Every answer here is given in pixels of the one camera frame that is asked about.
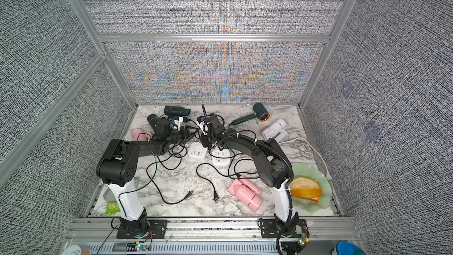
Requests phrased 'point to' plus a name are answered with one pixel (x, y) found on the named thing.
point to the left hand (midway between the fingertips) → (200, 130)
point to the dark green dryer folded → (152, 119)
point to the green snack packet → (112, 208)
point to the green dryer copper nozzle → (259, 111)
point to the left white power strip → (197, 151)
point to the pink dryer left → (139, 134)
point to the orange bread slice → (305, 188)
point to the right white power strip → (222, 162)
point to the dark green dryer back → (174, 111)
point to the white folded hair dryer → (277, 131)
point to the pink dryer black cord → (216, 196)
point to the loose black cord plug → (150, 176)
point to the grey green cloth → (109, 196)
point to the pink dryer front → (247, 193)
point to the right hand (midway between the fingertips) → (200, 132)
